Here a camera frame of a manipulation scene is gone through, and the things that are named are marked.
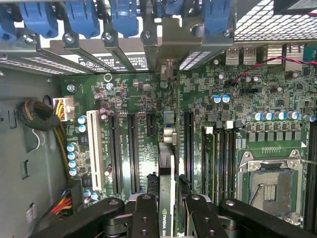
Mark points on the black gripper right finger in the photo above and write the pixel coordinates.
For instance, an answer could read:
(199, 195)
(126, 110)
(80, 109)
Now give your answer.
(203, 218)

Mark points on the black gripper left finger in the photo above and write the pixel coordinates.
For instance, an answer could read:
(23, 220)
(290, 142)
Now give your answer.
(146, 218)

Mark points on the RAM slot with black clips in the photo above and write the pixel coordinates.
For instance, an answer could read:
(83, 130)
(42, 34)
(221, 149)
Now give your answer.
(310, 186)
(234, 163)
(218, 163)

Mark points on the RAM slot with white clips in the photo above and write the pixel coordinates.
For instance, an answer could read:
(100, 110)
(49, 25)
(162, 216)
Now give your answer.
(226, 163)
(209, 129)

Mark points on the long black expansion slot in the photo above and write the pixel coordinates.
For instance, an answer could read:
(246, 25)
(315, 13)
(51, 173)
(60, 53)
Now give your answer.
(133, 153)
(116, 153)
(189, 148)

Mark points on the CPU socket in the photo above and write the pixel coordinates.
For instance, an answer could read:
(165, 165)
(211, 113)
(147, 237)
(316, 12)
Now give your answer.
(272, 188)

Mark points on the white expansion slot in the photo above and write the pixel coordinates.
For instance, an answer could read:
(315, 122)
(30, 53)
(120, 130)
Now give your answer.
(95, 153)

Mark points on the short black expansion slot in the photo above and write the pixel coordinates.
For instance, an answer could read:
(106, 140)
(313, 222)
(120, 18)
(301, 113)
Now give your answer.
(151, 124)

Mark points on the thin metal locking lever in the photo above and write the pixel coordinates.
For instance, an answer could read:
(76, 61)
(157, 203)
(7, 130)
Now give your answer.
(292, 162)

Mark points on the green motherboard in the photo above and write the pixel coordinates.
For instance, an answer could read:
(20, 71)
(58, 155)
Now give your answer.
(203, 84)

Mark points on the white power connector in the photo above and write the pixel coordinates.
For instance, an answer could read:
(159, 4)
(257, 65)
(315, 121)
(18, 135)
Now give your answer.
(68, 109)

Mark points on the dark grey PC case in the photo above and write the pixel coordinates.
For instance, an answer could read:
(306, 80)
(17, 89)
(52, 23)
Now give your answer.
(215, 44)

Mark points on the blue slot retention clip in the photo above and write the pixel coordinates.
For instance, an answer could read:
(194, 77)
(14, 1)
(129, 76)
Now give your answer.
(125, 17)
(83, 17)
(6, 29)
(216, 17)
(173, 7)
(39, 17)

